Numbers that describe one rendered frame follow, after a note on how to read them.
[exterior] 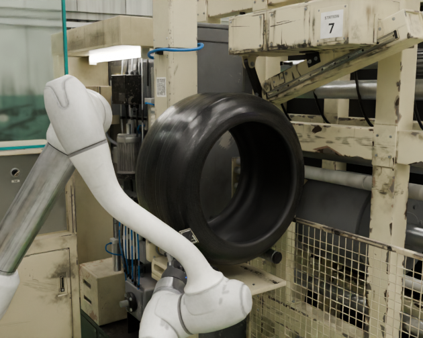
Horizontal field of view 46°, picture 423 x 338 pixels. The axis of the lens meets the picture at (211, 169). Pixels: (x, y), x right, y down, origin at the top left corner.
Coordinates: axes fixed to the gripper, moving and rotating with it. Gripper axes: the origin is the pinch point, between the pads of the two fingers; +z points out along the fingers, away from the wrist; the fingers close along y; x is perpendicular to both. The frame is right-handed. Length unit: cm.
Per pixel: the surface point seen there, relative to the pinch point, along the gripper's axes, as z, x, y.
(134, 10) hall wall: 930, -325, 27
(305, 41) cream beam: 47, 50, -32
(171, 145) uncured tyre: 15.3, 4.2, -25.2
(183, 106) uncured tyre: 32.2, 7.1, -29.9
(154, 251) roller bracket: 24.0, -26.6, 17.0
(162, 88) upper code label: 58, -6, -32
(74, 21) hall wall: 855, -423, -8
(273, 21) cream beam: 60, 41, -39
